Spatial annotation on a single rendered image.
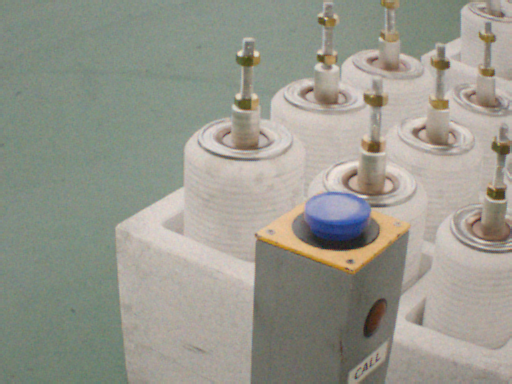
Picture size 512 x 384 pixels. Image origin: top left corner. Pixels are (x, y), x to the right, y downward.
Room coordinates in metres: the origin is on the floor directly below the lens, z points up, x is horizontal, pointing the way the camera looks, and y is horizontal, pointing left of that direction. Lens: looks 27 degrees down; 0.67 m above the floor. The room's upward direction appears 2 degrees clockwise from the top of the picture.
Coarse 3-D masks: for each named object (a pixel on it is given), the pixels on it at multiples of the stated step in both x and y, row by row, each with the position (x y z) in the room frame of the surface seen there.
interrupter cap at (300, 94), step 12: (288, 84) 1.00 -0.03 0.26; (300, 84) 1.01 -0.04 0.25; (312, 84) 1.01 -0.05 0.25; (348, 84) 1.01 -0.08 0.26; (288, 96) 0.97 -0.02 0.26; (300, 96) 0.98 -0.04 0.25; (312, 96) 0.99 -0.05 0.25; (348, 96) 0.99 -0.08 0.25; (360, 96) 0.99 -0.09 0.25; (300, 108) 0.96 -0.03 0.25; (312, 108) 0.95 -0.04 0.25; (324, 108) 0.95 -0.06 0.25; (336, 108) 0.96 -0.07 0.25; (348, 108) 0.96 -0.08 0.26; (360, 108) 0.96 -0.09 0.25
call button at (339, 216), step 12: (336, 192) 0.65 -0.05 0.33; (312, 204) 0.64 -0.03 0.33; (324, 204) 0.64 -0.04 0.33; (336, 204) 0.64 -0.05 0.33; (348, 204) 0.64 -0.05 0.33; (360, 204) 0.64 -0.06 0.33; (312, 216) 0.63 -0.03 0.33; (324, 216) 0.62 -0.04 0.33; (336, 216) 0.62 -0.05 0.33; (348, 216) 0.63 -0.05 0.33; (360, 216) 0.63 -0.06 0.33; (312, 228) 0.63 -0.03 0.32; (324, 228) 0.62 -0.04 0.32; (336, 228) 0.62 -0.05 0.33; (348, 228) 0.62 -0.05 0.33; (360, 228) 0.62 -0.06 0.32
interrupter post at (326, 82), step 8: (320, 64) 0.99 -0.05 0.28; (320, 72) 0.98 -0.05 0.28; (328, 72) 0.98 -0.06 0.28; (336, 72) 0.98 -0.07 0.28; (320, 80) 0.98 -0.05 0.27; (328, 80) 0.98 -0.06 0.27; (336, 80) 0.98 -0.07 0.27; (320, 88) 0.98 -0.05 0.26; (328, 88) 0.98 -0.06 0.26; (336, 88) 0.98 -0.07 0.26; (320, 96) 0.98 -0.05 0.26; (328, 96) 0.98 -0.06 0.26; (336, 96) 0.98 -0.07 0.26
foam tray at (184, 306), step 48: (480, 192) 0.96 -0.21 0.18; (144, 240) 0.85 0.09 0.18; (192, 240) 0.85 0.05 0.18; (144, 288) 0.85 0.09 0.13; (192, 288) 0.82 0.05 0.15; (240, 288) 0.80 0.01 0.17; (144, 336) 0.86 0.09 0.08; (192, 336) 0.82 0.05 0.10; (240, 336) 0.79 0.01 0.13; (432, 336) 0.71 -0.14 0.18
